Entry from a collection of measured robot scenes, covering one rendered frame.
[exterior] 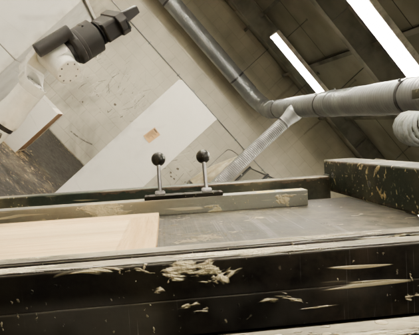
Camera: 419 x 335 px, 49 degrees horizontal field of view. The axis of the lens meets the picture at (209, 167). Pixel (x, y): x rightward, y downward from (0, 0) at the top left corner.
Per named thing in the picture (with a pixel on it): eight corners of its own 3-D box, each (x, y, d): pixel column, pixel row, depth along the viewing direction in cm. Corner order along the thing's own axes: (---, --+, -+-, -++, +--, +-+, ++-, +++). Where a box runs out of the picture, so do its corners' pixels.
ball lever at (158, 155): (153, 202, 118) (151, 156, 125) (167, 201, 119) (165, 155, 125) (152, 196, 115) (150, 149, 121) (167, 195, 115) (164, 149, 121)
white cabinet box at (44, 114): (-7, 118, 613) (32, 82, 616) (24, 150, 623) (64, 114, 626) (-19, 118, 569) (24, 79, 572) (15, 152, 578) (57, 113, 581)
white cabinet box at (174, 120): (46, 201, 534) (176, 82, 542) (82, 235, 544) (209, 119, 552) (34, 211, 474) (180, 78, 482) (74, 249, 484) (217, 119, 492)
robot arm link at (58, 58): (100, 67, 118) (64, 92, 115) (78, 48, 123) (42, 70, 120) (87, 33, 109) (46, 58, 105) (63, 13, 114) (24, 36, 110)
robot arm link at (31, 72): (78, 62, 116) (44, 103, 116) (60, 46, 120) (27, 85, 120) (62, 50, 110) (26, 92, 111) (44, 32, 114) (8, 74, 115)
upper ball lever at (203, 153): (199, 199, 120) (195, 153, 126) (213, 197, 120) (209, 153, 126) (199, 193, 116) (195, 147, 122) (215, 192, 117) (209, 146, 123)
